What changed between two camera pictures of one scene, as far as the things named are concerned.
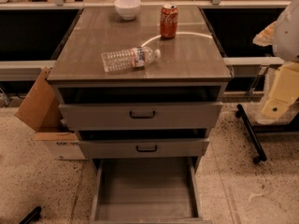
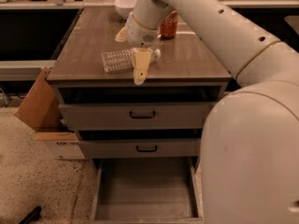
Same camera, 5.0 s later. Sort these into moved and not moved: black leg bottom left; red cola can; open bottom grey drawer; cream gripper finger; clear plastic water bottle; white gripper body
Moved: white gripper body; cream gripper finger
Not moved: clear plastic water bottle; black leg bottom left; red cola can; open bottom grey drawer
